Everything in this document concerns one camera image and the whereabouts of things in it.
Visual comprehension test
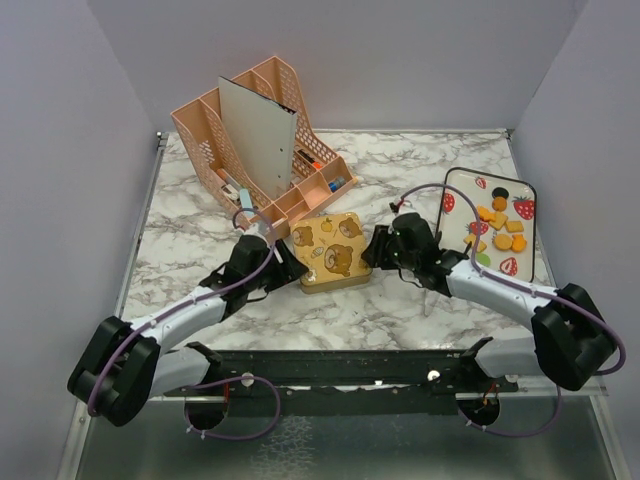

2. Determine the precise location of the grey square tin lid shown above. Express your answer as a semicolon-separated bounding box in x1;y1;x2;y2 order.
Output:
291;212;372;276

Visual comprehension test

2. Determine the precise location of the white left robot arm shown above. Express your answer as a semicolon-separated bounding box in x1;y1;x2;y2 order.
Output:
67;234;308;426

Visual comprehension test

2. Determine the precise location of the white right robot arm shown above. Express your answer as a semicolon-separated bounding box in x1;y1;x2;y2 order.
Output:
362;213;620;391

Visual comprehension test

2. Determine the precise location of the light blue eraser case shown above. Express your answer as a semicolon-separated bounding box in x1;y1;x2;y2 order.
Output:
239;188;254;209

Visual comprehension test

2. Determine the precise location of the white correction tape dispenser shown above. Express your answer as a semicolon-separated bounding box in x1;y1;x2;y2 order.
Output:
221;184;240;203

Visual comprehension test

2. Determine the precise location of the gold square cookie tin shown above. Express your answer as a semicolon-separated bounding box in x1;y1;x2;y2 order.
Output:
300;269;372;294

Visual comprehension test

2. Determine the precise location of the yellow square biscuit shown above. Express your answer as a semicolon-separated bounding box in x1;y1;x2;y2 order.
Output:
464;234;487;253
490;212;508;231
505;220;524;233

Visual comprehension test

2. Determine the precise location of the green round macaron cookie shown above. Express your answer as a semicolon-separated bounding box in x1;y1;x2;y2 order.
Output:
476;253;491;267

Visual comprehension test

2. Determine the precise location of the orange heart cookie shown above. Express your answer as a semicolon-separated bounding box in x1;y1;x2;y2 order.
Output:
477;206;496;222

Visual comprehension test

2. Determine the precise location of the yellow dotted round biscuit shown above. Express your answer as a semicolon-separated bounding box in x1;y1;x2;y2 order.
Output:
493;234;512;251

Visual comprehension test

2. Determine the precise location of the grey blue glue stick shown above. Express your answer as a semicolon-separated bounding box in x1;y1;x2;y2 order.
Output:
328;176;346;193

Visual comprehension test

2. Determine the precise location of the orange round cookie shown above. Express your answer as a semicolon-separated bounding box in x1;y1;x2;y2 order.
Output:
492;197;508;212

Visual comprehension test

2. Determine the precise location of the peach plastic file organizer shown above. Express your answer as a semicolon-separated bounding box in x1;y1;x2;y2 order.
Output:
171;56;356;238

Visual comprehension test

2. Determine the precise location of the strawberry pattern serving tray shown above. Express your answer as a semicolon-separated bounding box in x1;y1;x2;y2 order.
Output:
437;167;536;281

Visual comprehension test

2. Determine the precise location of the black sandwich cookie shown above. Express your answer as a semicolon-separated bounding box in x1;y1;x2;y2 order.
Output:
492;187;509;199

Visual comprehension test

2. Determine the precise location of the orange black marker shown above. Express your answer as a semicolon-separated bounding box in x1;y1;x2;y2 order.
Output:
297;148;322;169

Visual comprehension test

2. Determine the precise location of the orange fish cookie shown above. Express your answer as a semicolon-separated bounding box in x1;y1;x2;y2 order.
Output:
511;234;527;253

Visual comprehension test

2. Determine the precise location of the grey document folder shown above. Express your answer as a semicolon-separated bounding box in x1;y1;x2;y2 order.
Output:
218;77;298;200

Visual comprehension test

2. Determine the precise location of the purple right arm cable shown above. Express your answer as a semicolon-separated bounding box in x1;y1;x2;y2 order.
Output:
389;183;627;440

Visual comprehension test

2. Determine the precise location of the black metal base rail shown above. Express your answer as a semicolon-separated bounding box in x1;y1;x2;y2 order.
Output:
170;350;518;416

